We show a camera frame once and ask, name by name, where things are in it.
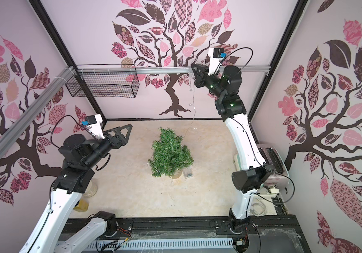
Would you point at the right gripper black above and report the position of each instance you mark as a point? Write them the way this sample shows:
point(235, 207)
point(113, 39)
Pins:
point(205, 79)

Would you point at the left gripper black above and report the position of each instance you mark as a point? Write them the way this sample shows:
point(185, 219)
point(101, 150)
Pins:
point(123, 140)

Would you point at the small green christmas tree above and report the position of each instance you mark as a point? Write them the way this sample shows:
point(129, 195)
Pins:
point(170, 155)

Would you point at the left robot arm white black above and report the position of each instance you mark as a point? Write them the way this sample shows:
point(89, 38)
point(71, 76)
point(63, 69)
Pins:
point(80, 157)

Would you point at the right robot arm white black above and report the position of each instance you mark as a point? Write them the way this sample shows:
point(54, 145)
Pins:
point(233, 113)

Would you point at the clear glass jar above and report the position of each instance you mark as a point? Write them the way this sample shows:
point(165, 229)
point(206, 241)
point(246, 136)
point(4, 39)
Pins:
point(91, 190)

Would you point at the yellow small jar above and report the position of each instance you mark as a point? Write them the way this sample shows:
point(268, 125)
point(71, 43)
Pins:
point(81, 206)

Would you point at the clear battery box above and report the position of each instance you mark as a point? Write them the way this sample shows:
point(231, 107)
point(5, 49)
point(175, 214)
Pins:
point(187, 172)

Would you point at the mint green toaster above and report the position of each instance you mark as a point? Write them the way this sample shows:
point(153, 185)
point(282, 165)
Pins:
point(273, 172)

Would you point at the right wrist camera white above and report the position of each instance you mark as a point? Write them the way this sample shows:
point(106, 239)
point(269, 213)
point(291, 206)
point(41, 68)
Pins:
point(216, 55)

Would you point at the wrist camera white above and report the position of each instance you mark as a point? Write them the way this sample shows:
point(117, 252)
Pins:
point(216, 55)
point(93, 124)

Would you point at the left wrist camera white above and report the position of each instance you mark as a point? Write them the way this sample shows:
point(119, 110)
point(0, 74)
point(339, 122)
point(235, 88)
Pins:
point(93, 124)

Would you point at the black wire basket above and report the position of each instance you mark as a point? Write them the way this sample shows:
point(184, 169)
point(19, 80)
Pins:
point(110, 81)

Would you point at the back aluminium rail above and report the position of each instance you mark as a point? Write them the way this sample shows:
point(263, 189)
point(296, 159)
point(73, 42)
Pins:
point(163, 70)

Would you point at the aluminium rail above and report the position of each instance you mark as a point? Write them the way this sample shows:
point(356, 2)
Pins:
point(163, 70)
point(17, 128)

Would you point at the white slotted cable duct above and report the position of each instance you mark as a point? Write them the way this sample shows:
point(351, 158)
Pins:
point(204, 245)

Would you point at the left aluminium rail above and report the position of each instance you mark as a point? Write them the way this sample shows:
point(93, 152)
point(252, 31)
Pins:
point(17, 128)

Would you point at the black base frame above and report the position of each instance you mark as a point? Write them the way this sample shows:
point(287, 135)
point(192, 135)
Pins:
point(171, 227)

